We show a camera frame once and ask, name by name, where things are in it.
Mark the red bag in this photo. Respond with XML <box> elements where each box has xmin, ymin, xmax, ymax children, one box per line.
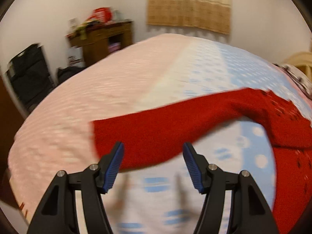
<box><xmin>87</xmin><ymin>7</ymin><xmax>114</xmax><ymax>23</ymax></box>

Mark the colourful cloth pile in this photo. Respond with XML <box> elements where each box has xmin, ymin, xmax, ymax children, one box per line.
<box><xmin>73</xmin><ymin>20</ymin><xmax>99</xmax><ymax>40</ymax></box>

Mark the patterned white pillow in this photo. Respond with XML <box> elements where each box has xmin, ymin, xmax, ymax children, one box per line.
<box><xmin>274</xmin><ymin>63</ymin><xmax>312</xmax><ymax>100</ymax></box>

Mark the brown wooden desk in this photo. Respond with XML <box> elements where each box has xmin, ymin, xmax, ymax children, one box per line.
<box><xmin>65</xmin><ymin>21</ymin><xmax>134</xmax><ymax>67</ymax></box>

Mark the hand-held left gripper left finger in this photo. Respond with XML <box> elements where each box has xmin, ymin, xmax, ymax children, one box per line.
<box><xmin>26</xmin><ymin>141</ymin><xmax>125</xmax><ymax>234</ymax></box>

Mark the blue pink polka-dot blanket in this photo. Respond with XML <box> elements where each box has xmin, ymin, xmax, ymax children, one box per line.
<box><xmin>7</xmin><ymin>33</ymin><xmax>312</xmax><ymax>234</ymax></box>

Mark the cream bed headboard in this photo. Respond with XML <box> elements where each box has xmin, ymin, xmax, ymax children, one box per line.
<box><xmin>284</xmin><ymin>52</ymin><xmax>312</xmax><ymax>75</ymax></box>

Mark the red knitted sweater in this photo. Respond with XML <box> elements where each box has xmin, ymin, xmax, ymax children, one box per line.
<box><xmin>91</xmin><ymin>88</ymin><xmax>312</xmax><ymax>234</ymax></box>

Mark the beige patterned curtain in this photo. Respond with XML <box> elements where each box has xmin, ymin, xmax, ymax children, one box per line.
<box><xmin>146</xmin><ymin>0</ymin><xmax>231</xmax><ymax>35</ymax></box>

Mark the black folding chair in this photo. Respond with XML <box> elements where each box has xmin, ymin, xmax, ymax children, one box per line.
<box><xmin>6</xmin><ymin>43</ymin><xmax>55</xmax><ymax>113</ymax></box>

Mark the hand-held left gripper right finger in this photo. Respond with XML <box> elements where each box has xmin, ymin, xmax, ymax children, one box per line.
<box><xmin>182</xmin><ymin>142</ymin><xmax>280</xmax><ymax>234</ymax></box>

